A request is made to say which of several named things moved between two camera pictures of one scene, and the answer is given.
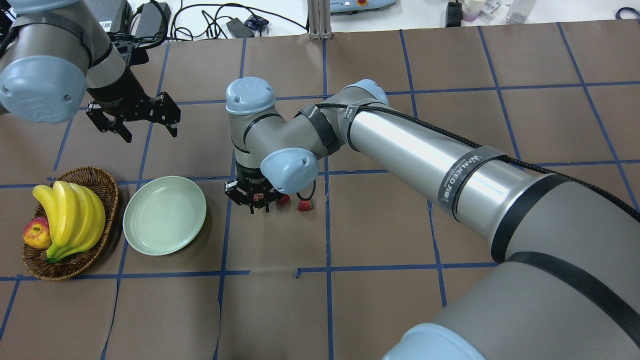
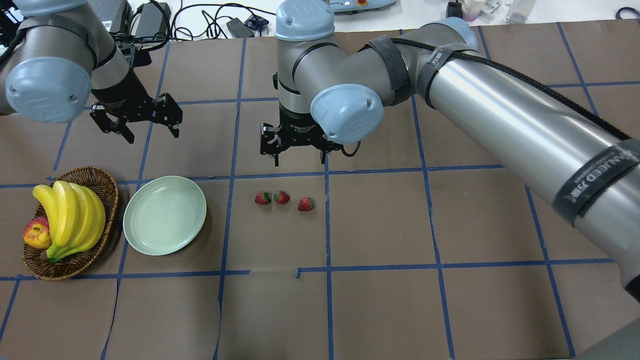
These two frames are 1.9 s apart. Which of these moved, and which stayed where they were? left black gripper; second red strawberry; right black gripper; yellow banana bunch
Moved: right black gripper
Stayed: left black gripper; second red strawberry; yellow banana bunch
